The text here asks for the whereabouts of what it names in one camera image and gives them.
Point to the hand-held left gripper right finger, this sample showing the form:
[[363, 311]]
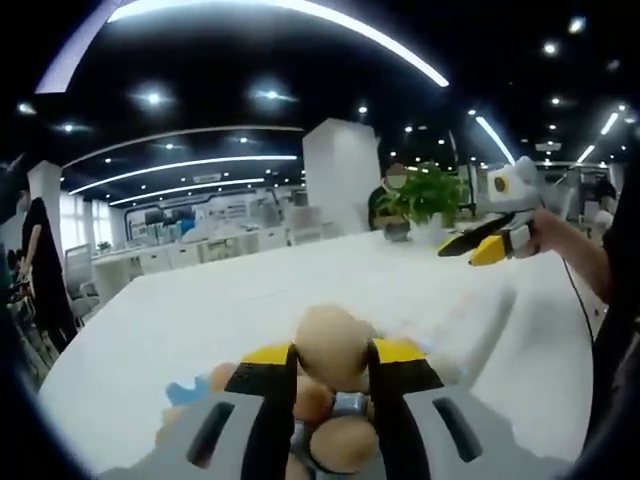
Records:
[[425, 430]]

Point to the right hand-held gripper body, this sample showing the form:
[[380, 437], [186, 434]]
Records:
[[520, 190]]

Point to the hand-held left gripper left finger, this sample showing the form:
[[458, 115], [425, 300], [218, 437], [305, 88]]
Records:
[[225, 435]]

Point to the blue egg tray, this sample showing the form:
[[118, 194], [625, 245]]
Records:
[[187, 392]]

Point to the cluster of brown eggs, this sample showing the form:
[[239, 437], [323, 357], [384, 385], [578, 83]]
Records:
[[342, 442]]

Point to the single brown egg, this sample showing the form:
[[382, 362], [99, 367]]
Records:
[[332, 345]]

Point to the white foam egg holder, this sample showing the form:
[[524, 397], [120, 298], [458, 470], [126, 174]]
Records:
[[475, 340]]

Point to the person's right hand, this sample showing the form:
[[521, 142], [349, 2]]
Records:
[[547, 232]]

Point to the potted green plant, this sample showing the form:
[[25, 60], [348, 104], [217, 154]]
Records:
[[430, 190]]

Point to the dark grey pot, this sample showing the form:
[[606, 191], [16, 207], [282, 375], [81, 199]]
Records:
[[397, 234]]

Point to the operator in black t-shirt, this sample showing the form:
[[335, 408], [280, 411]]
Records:
[[620, 325]]

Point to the grey office chair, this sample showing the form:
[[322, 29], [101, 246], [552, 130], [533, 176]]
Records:
[[80, 265]]

